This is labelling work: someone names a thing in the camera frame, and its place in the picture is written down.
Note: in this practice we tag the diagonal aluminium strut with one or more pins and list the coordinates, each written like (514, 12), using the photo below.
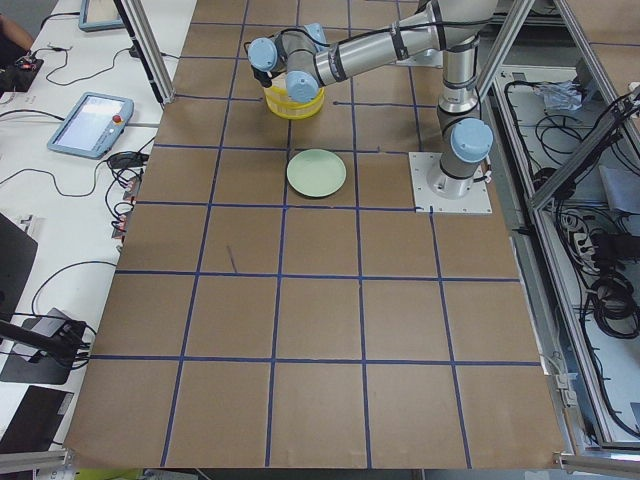
(611, 119)

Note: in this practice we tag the crumpled white cloth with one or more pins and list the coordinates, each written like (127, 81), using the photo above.
(559, 96)

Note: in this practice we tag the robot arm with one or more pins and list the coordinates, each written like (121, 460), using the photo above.
(308, 63)

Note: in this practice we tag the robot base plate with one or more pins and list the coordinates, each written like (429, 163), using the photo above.
(434, 192)

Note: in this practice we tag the aluminium frame post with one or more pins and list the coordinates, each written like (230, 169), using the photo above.
(143, 40)

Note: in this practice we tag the yellow rimmed steamer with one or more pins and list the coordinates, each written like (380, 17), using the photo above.
(278, 93)
(290, 110)

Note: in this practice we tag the pale green plate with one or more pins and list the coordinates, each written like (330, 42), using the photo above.
(316, 173)

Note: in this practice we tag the teach pendant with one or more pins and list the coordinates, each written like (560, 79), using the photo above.
(92, 127)
(99, 15)

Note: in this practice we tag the black power adapter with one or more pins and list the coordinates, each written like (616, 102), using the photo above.
(128, 159)

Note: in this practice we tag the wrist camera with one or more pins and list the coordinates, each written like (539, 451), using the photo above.
(263, 78)

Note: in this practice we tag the black laptop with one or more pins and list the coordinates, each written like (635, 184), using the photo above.
(18, 253)

